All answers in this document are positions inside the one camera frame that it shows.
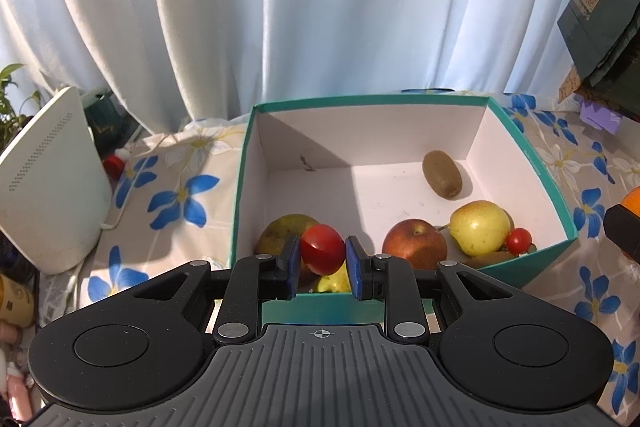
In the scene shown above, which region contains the red cherry tomato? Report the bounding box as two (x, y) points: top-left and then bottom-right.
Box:
(506, 228), (533, 254)
(300, 224), (347, 275)

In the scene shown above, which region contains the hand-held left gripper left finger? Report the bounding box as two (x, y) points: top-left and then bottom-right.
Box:
(120, 236), (302, 348)

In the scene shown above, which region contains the dark green mug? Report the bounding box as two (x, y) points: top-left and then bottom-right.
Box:
(80, 88), (128, 158)

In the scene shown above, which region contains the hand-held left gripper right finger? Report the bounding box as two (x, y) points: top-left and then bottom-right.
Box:
(346, 236), (521, 347)

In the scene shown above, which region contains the red bottle cap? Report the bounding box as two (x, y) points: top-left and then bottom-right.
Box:
(102, 149), (132, 180)

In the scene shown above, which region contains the pink container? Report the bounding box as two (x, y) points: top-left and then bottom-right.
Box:
(0, 322), (36, 423)

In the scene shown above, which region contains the white curtain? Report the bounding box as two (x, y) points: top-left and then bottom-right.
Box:
(0, 0), (596, 138)

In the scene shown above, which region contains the purple paper box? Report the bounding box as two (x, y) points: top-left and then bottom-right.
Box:
(580, 99), (625, 136)

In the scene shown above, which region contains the orange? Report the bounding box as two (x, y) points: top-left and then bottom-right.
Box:
(619, 186), (640, 214)

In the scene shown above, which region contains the yellow-green pear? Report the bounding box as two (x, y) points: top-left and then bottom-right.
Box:
(440, 200), (513, 258)
(255, 214), (353, 295)

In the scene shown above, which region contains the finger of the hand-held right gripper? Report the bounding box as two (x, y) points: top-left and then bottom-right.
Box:
(602, 204), (640, 265)

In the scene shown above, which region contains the blue floral tablecloth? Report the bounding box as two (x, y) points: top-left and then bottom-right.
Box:
(37, 92), (640, 425)

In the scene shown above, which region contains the green cardboard box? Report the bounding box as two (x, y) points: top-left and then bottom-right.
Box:
(229, 91), (580, 325)

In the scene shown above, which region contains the brown kiwi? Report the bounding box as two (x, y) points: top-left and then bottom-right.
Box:
(422, 150), (463, 200)

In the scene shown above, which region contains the brown patterned bag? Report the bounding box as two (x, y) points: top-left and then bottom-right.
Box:
(556, 66), (591, 102)

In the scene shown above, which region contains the white router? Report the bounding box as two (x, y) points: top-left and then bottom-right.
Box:
(0, 86), (113, 277)

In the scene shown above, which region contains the beige tin can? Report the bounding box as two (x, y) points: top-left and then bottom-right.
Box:
(0, 274), (36, 328)

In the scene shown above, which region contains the red apple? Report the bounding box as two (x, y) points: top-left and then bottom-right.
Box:
(382, 219), (448, 270)

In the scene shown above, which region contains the black paper bag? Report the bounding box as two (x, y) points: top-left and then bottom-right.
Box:
(575, 32), (640, 122)

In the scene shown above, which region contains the green potted plant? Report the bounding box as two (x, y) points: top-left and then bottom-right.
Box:
(0, 63), (43, 152)

